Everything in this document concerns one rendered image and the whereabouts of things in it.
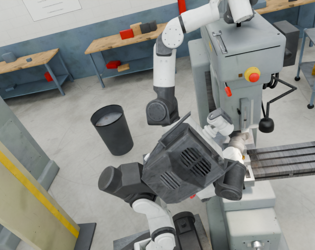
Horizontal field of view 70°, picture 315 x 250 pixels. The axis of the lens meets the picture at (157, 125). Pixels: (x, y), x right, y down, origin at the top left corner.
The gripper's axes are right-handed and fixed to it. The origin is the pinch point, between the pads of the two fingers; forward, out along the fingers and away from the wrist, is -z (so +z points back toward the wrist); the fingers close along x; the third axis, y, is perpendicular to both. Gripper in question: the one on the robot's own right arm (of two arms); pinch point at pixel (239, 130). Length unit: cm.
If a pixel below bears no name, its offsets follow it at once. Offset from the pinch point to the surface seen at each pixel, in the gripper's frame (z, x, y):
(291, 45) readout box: -30, -24, -41
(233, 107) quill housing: 10.6, 1.8, -25.7
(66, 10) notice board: -292, 401, -36
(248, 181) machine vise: 18.8, -7.9, 26.0
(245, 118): 12.0, -5.0, -19.6
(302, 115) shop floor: -178, -55, 122
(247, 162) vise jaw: 7.0, -5.8, 21.9
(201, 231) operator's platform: 33, 25, 85
